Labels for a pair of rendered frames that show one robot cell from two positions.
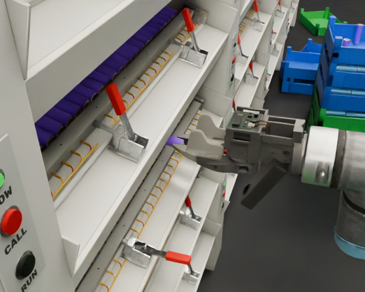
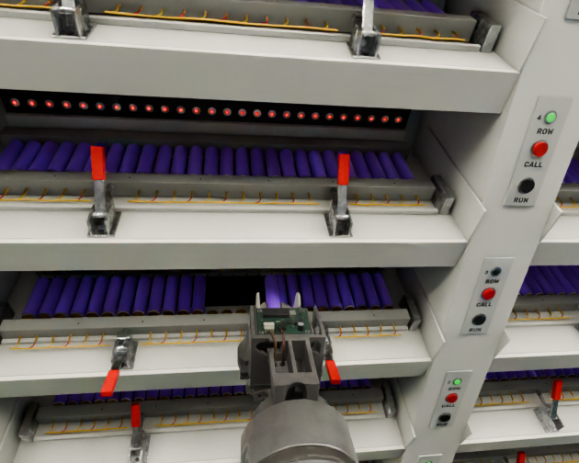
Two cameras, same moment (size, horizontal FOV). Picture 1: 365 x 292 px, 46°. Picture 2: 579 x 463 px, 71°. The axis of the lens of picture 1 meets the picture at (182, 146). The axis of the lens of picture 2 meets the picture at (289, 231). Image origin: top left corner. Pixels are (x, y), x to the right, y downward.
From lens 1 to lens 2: 0.57 m
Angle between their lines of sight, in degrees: 53
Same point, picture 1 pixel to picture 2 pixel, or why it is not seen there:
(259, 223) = not seen: outside the picture
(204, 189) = (376, 432)
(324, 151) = (259, 441)
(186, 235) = not seen: hidden behind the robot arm
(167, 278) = (212, 446)
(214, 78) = (439, 299)
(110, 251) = (103, 323)
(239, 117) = (283, 311)
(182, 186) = not seen: hidden behind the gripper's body
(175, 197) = (231, 359)
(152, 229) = (167, 355)
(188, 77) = (293, 231)
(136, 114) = (172, 214)
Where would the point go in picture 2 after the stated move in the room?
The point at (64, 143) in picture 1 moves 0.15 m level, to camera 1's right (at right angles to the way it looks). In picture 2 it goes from (58, 176) to (54, 234)
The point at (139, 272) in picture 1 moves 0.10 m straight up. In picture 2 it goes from (103, 367) to (91, 304)
